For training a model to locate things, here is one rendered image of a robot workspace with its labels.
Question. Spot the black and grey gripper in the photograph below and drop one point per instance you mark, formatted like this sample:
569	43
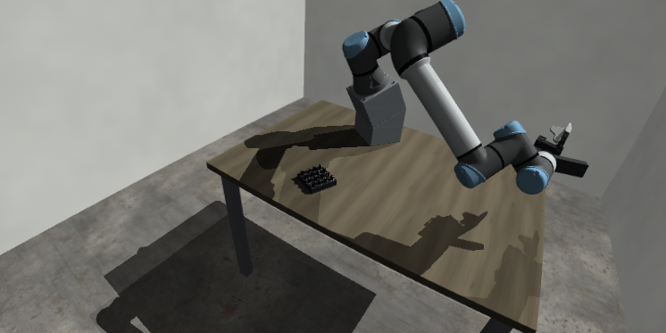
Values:
541	143

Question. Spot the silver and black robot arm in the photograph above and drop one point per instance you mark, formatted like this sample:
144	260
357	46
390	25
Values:
409	42

